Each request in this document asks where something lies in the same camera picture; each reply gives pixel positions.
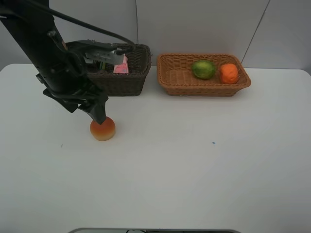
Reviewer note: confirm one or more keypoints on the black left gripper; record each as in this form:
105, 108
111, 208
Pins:
67, 83

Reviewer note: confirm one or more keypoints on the orange round bread bun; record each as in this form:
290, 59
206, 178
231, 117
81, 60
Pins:
104, 131

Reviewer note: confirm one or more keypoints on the pink squeeze bottle white cap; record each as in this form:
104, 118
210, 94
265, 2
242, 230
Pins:
122, 68

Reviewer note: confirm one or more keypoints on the green lime fruit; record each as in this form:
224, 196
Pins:
203, 69

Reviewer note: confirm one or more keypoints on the orange tangerine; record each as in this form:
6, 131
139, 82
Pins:
229, 74

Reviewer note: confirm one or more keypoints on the black pump dispenser bottle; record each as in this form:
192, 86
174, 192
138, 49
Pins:
100, 65

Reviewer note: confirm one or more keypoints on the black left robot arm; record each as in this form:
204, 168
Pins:
36, 33

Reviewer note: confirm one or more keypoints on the dark brown wicker basket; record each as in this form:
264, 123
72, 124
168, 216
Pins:
128, 84

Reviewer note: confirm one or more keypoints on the light tan wicker basket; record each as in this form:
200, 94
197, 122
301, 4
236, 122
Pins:
184, 74

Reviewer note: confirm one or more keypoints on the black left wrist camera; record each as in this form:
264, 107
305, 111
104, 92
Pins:
103, 52

